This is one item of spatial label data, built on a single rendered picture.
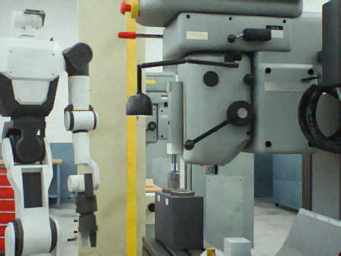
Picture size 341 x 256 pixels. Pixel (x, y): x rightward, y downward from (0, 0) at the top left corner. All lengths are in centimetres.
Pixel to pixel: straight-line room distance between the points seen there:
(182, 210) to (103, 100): 149
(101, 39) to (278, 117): 195
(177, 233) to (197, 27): 78
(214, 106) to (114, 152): 183
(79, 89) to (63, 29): 852
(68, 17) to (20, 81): 870
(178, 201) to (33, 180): 59
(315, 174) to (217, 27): 60
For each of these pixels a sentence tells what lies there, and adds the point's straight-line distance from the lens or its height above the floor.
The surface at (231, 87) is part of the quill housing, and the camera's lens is 145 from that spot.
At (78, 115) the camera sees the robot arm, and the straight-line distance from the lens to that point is 213.
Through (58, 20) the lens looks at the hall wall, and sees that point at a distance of 1070.
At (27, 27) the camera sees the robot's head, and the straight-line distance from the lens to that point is 214.
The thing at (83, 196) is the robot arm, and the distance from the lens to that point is 211.
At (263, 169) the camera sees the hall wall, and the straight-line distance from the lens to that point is 1134.
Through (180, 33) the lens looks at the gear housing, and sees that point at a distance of 141.
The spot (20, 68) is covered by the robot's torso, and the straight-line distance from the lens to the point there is 204.
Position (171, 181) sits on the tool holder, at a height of 121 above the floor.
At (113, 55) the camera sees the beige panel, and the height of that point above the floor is 188.
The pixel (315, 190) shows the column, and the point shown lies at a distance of 174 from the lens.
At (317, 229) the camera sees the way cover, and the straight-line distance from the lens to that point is 169.
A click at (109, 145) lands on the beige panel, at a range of 320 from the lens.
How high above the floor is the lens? 140
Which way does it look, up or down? level
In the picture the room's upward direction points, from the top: straight up
